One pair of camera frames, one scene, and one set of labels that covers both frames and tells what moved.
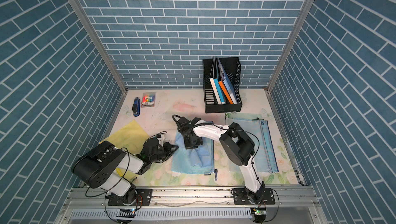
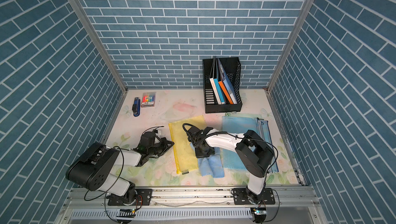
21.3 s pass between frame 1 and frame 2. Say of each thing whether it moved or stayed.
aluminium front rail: stayed
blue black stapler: stayed
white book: stayed
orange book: stayed
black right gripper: moved
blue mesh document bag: moved
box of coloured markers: stayed
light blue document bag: stayed
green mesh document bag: stayed
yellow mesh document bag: moved
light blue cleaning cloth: moved
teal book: stayed
